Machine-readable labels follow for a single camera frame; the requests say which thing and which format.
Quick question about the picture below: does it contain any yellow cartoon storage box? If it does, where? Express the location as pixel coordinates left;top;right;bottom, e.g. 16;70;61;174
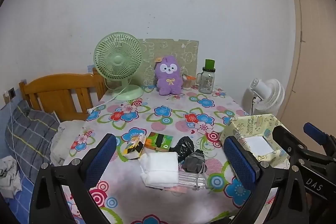
219;114;289;169

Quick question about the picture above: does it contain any grey drawstring pouch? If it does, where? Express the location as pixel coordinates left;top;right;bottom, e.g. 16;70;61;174
182;149;207;174

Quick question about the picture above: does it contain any black plastic bag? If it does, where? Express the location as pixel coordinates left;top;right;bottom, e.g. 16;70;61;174
169;136;195;162

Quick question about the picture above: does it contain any cartoon print tissue pack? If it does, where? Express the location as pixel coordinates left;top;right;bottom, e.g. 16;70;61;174
122;134;146;160

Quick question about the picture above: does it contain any white towel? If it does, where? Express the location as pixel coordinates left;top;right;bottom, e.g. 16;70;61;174
138;152;179;189

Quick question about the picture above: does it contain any green orange tissue pack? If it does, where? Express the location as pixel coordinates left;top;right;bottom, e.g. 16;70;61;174
145;132;173;152

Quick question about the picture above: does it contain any pink pack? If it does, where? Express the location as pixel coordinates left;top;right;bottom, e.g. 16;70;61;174
164;172;209;194

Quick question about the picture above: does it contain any beige door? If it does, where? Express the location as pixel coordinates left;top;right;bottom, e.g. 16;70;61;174
277;0;335;153

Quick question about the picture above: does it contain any crumpled white cloth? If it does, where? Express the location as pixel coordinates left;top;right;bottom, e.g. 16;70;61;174
0;156;22;199

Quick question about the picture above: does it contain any white bedding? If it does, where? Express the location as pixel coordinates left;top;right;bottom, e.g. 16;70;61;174
50;120;84;166

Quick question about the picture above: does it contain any white standing fan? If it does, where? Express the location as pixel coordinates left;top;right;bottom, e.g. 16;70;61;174
242;78;285;115

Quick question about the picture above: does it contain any grey plaid pillow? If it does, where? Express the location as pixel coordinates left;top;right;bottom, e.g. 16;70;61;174
5;100;60;183

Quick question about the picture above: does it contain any glass jar with green lid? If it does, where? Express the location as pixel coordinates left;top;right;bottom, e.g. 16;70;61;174
196;59;215;94

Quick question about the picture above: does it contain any toothpick jar with orange lid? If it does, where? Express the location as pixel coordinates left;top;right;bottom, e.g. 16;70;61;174
182;73;196;90

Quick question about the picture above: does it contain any purple plush toy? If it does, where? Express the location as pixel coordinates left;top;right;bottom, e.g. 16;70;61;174
155;55;183;96

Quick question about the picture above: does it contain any green desk fan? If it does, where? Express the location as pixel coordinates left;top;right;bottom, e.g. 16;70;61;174
93;32;143;101

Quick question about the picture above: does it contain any white fan power cable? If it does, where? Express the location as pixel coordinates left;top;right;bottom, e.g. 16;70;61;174
86;79;132;115

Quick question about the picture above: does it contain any wall power socket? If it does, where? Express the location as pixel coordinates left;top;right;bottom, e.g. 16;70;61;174
8;88;16;100

